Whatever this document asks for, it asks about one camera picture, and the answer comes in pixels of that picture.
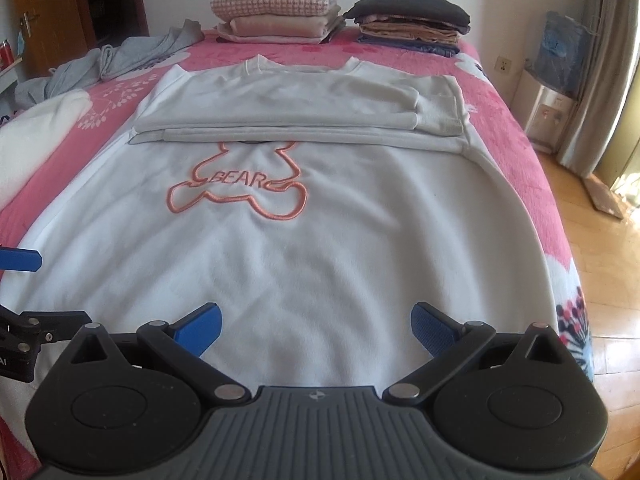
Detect folded pale pink garment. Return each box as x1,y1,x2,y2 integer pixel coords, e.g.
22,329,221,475
216,22,346,44

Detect beige curtain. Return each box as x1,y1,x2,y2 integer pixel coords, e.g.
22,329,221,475
555,0,638,178

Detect white fleece garment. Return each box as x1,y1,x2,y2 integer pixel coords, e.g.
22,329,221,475
0,89,91,211

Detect brown cardboard piece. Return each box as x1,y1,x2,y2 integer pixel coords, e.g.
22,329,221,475
582,177,626,220

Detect brown wooden door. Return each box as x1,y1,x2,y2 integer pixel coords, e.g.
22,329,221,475
10,0,151,81

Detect folded pink checked sweater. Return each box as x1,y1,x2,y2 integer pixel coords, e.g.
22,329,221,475
211,0,341,25

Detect white sweatshirt with bear outline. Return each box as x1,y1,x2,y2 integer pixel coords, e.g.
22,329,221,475
10,54,558,411

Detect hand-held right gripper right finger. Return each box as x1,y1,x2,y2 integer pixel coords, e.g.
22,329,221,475
382,302,576,403

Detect folded beige garment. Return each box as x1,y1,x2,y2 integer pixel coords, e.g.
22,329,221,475
227,14,341,38

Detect blue covered water bottle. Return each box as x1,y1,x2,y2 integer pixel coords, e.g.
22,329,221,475
532,10,593,96

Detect white water dispenser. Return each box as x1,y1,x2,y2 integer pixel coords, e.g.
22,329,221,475
512,67,581,153

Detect folded blue jeans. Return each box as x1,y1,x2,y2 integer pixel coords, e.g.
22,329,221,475
357,35,461,57

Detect pink floral blanket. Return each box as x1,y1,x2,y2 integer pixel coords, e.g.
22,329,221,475
0,27,596,480

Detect folded tan garment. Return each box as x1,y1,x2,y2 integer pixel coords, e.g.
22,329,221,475
360,20,461,46

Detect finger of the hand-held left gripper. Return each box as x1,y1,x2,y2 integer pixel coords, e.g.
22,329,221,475
0,246,43,273
15,311,94,345

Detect grey sweatpants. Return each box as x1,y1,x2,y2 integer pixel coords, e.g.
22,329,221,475
15,19,205,108

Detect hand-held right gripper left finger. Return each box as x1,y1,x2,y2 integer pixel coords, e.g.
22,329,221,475
57,302,251,403

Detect folded black garment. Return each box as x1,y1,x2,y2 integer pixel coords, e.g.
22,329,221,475
344,0,472,35

